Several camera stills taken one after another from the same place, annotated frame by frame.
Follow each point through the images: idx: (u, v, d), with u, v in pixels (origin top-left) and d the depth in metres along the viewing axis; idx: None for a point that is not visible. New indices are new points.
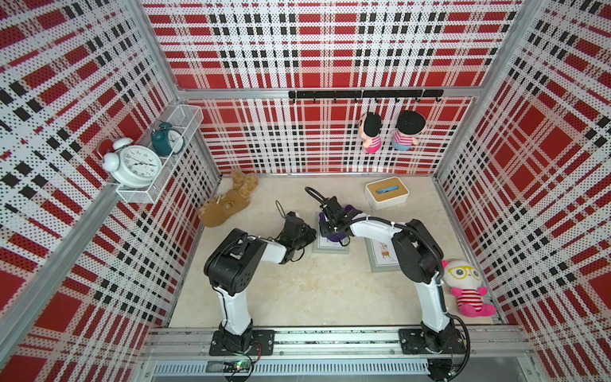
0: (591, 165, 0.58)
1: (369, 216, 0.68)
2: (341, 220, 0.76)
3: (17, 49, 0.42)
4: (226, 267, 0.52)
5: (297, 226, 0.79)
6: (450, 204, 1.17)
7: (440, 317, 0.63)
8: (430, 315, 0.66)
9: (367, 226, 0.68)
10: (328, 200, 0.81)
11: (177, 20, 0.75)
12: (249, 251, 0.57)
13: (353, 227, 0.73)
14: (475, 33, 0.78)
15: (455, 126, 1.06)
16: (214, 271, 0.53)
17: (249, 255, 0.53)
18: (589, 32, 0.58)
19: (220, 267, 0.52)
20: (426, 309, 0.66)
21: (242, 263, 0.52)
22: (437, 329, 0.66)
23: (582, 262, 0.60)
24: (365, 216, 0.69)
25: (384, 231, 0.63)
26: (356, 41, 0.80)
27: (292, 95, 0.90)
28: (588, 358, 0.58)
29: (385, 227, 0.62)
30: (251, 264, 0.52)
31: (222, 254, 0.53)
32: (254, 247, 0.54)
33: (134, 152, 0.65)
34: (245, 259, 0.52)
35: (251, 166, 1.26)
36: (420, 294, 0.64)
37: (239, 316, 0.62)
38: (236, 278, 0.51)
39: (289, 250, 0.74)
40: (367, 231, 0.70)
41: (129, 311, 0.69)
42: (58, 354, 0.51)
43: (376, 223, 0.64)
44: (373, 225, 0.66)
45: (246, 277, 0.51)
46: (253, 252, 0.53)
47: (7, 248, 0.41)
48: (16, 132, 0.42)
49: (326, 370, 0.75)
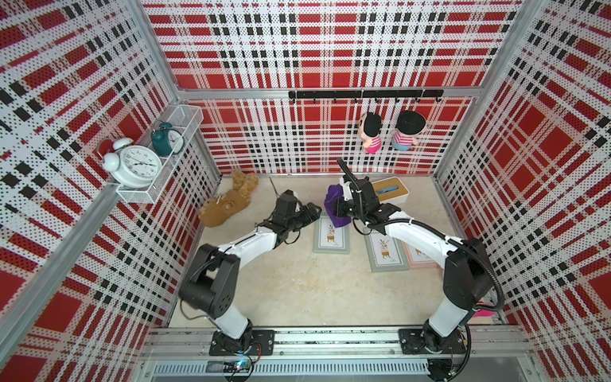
0: (591, 165, 0.58)
1: (414, 220, 0.57)
2: (374, 213, 0.65)
3: (17, 49, 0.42)
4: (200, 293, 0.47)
5: (291, 204, 0.72)
6: (450, 204, 1.17)
7: (449, 329, 0.62)
8: (442, 322, 0.63)
9: (409, 232, 0.58)
10: (362, 186, 0.67)
11: (177, 20, 0.75)
12: (221, 270, 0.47)
13: (389, 228, 0.63)
14: (475, 33, 0.78)
15: (455, 126, 1.06)
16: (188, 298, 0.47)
17: (223, 275, 0.47)
18: (589, 32, 0.58)
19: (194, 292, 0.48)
20: (441, 316, 0.63)
21: (215, 286, 0.48)
22: (441, 335, 0.66)
23: (582, 263, 0.60)
24: (407, 218, 0.59)
25: (431, 244, 0.53)
26: (356, 41, 0.80)
27: (292, 95, 0.90)
28: (588, 358, 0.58)
29: (435, 240, 0.52)
30: (231, 282, 0.47)
31: (192, 278, 0.48)
32: (224, 264, 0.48)
33: (133, 152, 0.65)
34: (218, 278, 0.47)
35: (251, 166, 1.26)
36: (443, 305, 0.60)
37: (232, 325, 0.60)
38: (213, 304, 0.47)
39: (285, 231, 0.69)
40: (409, 237, 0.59)
41: (129, 311, 0.69)
42: (58, 354, 0.51)
43: (422, 230, 0.55)
44: (418, 234, 0.55)
45: (226, 300, 0.48)
46: (228, 271, 0.47)
47: (7, 248, 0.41)
48: (16, 132, 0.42)
49: (326, 370, 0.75)
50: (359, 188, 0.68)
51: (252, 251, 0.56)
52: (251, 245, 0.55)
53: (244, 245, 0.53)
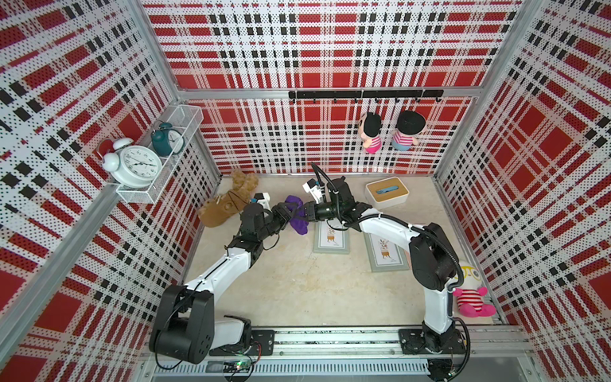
0: (591, 165, 0.58)
1: (383, 214, 0.63)
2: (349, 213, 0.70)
3: (17, 49, 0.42)
4: (175, 339, 0.43)
5: (258, 219, 0.65)
6: (450, 204, 1.17)
7: (441, 321, 0.63)
8: (433, 317, 0.65)
9: (380, 226, 0.63)
10: (339, 187, 0.71)
11: (177, 20, 0.75)
12: (192, 312, 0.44)
13: (363, 224, 0.69)
14: (475, 33, 0.78)
15: (455, 126, 1.06)
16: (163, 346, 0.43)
17: (195, 318, 0.43)
18: (589, 32, 0.58)
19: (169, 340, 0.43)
20: (430, 310, 0.65)
21: (188, 329, 0.43)
22: (440, 330, 0.65)
23: (582, 263, 0.60)
24: (375, 213, 0.64)
25: (398, 232, 0.58)
26: (356, 41, 0.80)
27: (292, 95, 0.90)
28: (588, 358, 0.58)
29: (400, 229, 0.57)
30: (206, 321, 0.42)
31: (165, 327, 0.44)
32: (196, 305, 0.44)
33: (134, 152, 0.65)
34: (191, 321, 0.45)
35: (251, 166, 1.26)
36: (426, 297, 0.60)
37: (227, 337, 0.57)
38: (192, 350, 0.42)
39: (258, 245, 0.65)
40: (381, 232, 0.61)
41: (129, 311, 0.69)
42: (58, 354, 0.51)
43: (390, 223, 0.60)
44: (387, 225, 0.60)
45: (206, 339, 0.43)
46: (201, 312, 0.43)
47: (7, 248, 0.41)
48: (16, 132, 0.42)
49: (326, 370, 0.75)
50: (336, 190, 0.72)
51: (226, 278, 0.51)
52: (223, 273, 0.51)
53: (216, 275, 0.50)
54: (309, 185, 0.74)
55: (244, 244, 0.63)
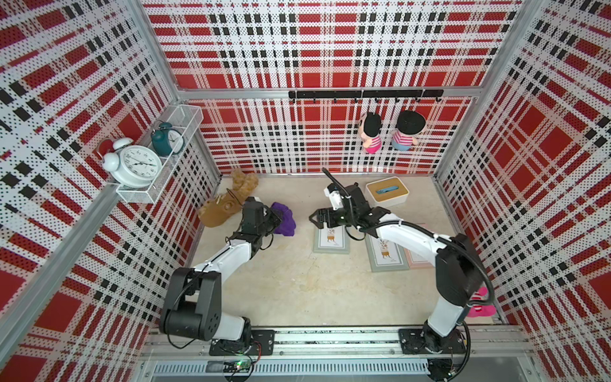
0: (591, 165, 0.58)
1: (403, 221, 0.59)
2: (364, 218, 0.66)
3: (17, 49, 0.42)
4: (185, 318, 0.44)
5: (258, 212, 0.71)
6: (450, 204, 1.17)
7: (448, 328, 0.62)
8: (441, 322, 0.63)
9: (401, 234, 0.59)
10: (350, 192, 0.69)
11: (177, 20, 0.75)
12: (201, 290, 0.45)
13: (380, 231, 0.65)
14: (475, 33, 0.78)
15: (455, 126, 1.06)
16: (173, 326, 0.44)
17: (204, 296, 0.45)
18: (589, 32, 0.58)
19: (180, 318, 0.44)
20: (440, 316, 0.63)
21: (199, 307, 0.45)
22: (443, 335, 0.65)
23: (582, 262, 0.60)
24: (396, 220, 0.60)
25: (422, 243, 0.54)
26: (356, 41, 0.80)
27: (292, 95, 0.90)
28: (588, 358, 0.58)
29: (426, 239, 0.53)
30: (215, 300, 0.44)
31: (174, 306, 0.45)
32: (204, 283, 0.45)
33: (134, 152, 0.65)
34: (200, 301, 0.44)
35: (251, 166, 1.26)
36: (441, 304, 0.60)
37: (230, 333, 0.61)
38: (203, 327, 0.44)
39: (258, 237, 0.68)
40: (401, 239, 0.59)
41: (129, 311, 0.69)
42: (58, 354, 0.51)
43: (412, 231, 0.56)
44: (408, 234, 0.57)
45: (215, 317, 0.45)
46: (210, 290, 0.45)
47: (7, 248, 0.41)
48: (16, 132, 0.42)
49: (326, 370, 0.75)
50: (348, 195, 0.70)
51: (230, 266, 0.53)
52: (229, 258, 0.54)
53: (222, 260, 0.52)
54: (329, 189, 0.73)
55: (244, 237, 0.65)
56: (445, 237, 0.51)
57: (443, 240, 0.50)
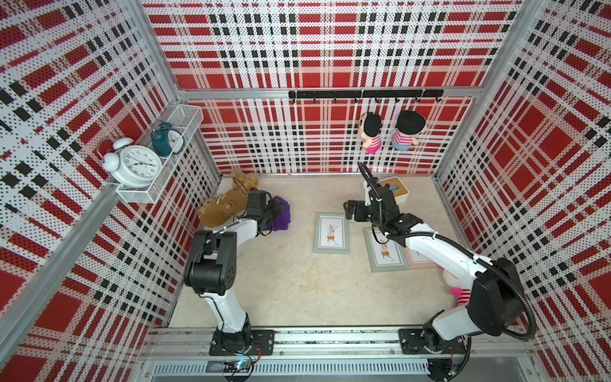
0: (591, 165, 0.58)
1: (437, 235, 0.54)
2: (393, 224, 0.62)
3: (17, 49, 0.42)
4: (207, 271, 0.50)
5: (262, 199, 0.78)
6: (450, 204, 1.17)
7: (455, 333, 0.61)
8: (449, 328, 0.62)
9: (433, 248, 0.55)
10: (383, 194, 0.64)
11: (177, 20, 0.75)
12: (221, 247, 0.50)
13: (409, 241, 0.60)
14: (475, 33, 0.78)
15: (455, 126, 1.06)
16: (195, 279, 0.51)
17: (224, 251, 0.51)
18: (589, 33, 0.58)
19: (201, 272, 0.50)
20: (449, 324, 0.61)
21: (219, 261, 0.52)
22: (445, 337, 0.65)
23: (582, 262, 0.60)
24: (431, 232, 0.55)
25: (458, 264, 0.50)
26: (356, 41, 0.80)
27: (292, 95, 0.90)
28: (588, 358, 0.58)
29: (463, 259, 0.48)
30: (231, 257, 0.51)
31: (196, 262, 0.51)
32: (224, 241, 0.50)
33: (134, 152, 0.65)
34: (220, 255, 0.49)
35: (251, 166, 1.26)
36: (457, 316, 0.57)
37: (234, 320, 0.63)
38: (223, 278, 0.50)
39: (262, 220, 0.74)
40: (431, 254, 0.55)
41: (129, 311, 0.69)
42: (58, 354, 0.51)
43: (446, 248, 0.51)
44: (443, 250, 0.52)
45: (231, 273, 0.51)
46: (229, 247, 0.52)
47: (7, 248, 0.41)
48: (16, 132, 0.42)
49: (326, 370, 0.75)
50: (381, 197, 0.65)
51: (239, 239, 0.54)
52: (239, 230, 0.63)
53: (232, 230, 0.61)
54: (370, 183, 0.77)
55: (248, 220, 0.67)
56: (487, 260, 0.46)
57: (484, 264, 0.46)
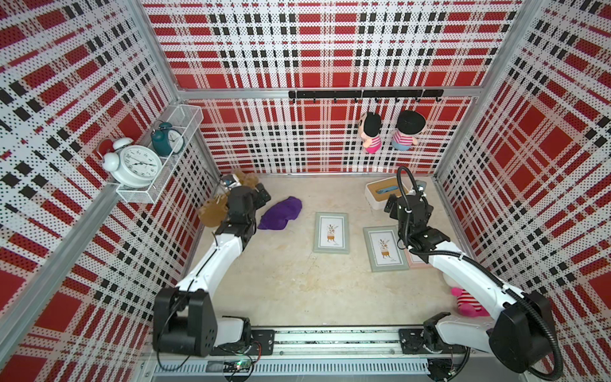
0: (591, 165, 0.58)
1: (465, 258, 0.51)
2: (418, 239, 0.60)
3: (17, 49, 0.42)
4: (179, 337, 0.43)
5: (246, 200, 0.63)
6: (450, 204, 1.17)
7: (454, 340, 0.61)
8: (453, 333, 0.61)
9: (458, 270, 0.52)
10: (414, 206, 0.60)
11: (177, 20, 0.75)
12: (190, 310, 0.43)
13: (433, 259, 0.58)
14: (475, 33, 0.78)
15: (455, 126, 1.06)
16: (168, 347, 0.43)
17: (194, 317, 0.42)
18: (589, 32, 0.58)
19: (173, 340, 0.43)
20: (458, 331, 0.59)
21: (191, 326, 0.43)
22: (444, 341, 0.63)
23: (582, 262, 0.60)
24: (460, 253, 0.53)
25: (484, 290, 0.47)
26: (356, 41, 0.80)
27: (292, 95, 0.90)
28: (588, 358, 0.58)
29: (489, 286, 0.46)
30: (206, 317, 0.42)
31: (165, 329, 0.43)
32: (192, 305, 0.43)
33: (134, 152, 0.65)
34: (191, 320, 0.44)
35: (251, 166, 1.26)
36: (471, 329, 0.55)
37: (229, 334, 0.58)
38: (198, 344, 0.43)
39: (247, 226, 0.62)
40: (455, 274, 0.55)
41: (129, 311, 0.69)
42: (58, 354, 0.51)
43: (472, 272, 0.49)
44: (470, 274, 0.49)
45: (210, 332, 0.44)
46: (199, 311, 0.42)
47: (7, 248, 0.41)
48: (16, 132, 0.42)
49: (326, 369, 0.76)
50: (410, 208, 0.62)
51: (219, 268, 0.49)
52: (215, 263, 0.50)
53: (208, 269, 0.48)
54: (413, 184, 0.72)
55: (233, 229, 0.60)
56: (517, 291, 0.44)
57: (514, 295, 0.43)
